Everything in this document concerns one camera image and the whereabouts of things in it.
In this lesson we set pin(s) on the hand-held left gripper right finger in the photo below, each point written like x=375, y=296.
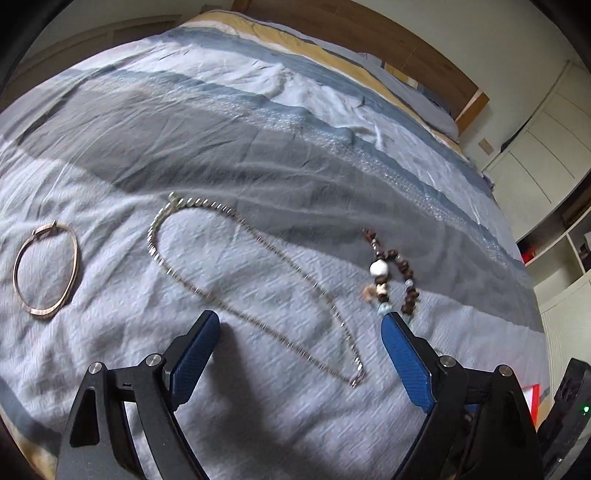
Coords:
x=408, y=364

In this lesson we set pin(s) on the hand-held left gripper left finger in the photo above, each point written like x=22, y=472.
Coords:
x=194, y=355

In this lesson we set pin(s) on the red cardboard box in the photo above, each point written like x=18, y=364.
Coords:
x=538, y=404

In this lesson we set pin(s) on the red item in wardrobe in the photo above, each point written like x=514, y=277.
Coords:
x=529, y=255

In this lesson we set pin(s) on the thin metal bangle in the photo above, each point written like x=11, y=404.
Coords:
x=21, y=300

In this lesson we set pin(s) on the striped blue yellow blanket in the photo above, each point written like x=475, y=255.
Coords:
x=258, y=152

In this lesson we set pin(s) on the white wardrobe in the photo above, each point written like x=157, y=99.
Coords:
x=549, y=152

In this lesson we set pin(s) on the grey blue pillow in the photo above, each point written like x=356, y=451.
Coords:
x=429, y=106

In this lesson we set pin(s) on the wooden headboard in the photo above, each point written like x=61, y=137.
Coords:
x=415, y=46

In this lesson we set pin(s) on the wall switch plate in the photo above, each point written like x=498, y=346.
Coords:
x=486, y=146

